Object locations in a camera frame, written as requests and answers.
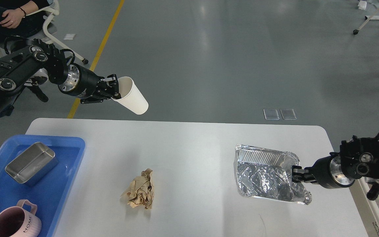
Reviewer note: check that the clear floor plate right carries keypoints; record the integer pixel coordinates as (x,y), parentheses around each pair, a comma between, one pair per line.
(288,114)

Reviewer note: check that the pink ribbed mug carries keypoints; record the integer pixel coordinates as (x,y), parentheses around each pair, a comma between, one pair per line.
(20,220)

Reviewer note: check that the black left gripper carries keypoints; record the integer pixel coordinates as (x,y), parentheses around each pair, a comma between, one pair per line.
(89,87)

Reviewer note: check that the clear floor plate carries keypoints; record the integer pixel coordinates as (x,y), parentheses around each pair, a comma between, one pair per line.
(271,114)
(288,114)

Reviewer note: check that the aluminium foil tray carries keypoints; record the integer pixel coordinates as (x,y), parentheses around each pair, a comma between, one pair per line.
(266,173)

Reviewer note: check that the white paper cup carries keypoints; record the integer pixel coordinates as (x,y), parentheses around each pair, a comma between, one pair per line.
(131,97)

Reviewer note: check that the white plastic bin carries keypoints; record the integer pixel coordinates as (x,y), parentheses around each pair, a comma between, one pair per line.
(368,210)

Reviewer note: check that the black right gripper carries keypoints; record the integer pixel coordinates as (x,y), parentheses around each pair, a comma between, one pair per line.
(326,172)

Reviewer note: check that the crumpled brown paper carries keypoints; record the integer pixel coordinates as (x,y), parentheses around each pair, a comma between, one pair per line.
(140,191)

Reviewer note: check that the seated person in jeans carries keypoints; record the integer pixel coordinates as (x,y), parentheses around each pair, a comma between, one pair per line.
(21,17)

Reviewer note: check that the stainless steel rectangular tray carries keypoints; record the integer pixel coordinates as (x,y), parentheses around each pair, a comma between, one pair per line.
(32,165)

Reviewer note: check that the clear floor plate left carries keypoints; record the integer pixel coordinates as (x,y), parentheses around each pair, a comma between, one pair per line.
(271,114)

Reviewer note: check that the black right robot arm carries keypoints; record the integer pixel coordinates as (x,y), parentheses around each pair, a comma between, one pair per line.
(356,159)

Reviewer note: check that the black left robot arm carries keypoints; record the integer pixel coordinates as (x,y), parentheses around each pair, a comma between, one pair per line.
(27,56)

